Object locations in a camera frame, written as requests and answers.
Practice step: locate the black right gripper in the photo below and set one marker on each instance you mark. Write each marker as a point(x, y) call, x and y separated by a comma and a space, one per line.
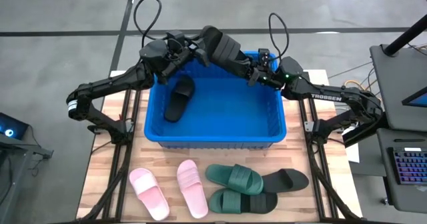
point(268, 76)

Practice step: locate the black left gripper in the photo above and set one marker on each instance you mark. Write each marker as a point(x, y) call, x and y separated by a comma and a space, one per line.
point(180, 52)

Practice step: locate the black rubber slide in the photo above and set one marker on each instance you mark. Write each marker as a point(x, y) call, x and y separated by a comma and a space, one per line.
point(227, 50)
point(178, 100)
point(262, 204)
point(287, 180)

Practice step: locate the pink rubber slide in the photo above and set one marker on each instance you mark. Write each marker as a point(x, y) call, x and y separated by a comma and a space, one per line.
point(148, 197)
point(193, 190)

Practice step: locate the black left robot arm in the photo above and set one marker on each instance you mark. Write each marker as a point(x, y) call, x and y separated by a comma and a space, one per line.
point(106, 82)

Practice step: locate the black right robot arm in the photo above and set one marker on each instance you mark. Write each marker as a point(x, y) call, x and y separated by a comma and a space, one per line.
point(327, 95)

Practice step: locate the blue plastic bin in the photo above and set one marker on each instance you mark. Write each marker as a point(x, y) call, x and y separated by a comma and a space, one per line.
point(227, 117)

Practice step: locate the white paper sheet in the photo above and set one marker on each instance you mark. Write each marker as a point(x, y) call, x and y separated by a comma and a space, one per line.
point(353, 154)

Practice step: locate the grey desk plate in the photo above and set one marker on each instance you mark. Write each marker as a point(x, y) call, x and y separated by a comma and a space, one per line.
point(393, 84)

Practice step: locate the black round pole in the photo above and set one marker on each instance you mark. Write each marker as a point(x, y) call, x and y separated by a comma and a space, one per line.
point(403, 37)

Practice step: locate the tablet with blue screen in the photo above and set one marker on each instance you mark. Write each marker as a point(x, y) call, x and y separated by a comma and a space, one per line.
point(418, 100)

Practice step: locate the grey keyboard tray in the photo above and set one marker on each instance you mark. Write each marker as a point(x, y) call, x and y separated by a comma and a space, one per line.
point(387, 197)

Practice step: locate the backlit computer keyboard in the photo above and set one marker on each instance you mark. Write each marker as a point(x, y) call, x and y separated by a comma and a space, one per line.
point(410, 167)

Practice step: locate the computer with blue light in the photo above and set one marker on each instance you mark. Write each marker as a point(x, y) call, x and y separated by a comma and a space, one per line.
point(15, 124)

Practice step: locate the black metal stand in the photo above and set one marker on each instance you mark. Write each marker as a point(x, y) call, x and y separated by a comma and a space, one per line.
point(23, 148)

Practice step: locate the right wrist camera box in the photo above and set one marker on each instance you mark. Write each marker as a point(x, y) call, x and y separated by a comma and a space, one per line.
point(263, 55)

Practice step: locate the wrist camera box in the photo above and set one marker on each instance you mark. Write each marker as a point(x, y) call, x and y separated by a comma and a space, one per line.
point(175, 36)
point(263, 55)

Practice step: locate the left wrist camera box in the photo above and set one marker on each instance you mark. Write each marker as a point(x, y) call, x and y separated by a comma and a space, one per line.
point(175, 36)

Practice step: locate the grey mounting bracket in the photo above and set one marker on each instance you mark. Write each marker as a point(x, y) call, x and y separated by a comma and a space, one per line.
point(308, 126)

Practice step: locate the black clamp bracket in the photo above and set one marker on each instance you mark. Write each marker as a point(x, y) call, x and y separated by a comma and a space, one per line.
point(96, 128)

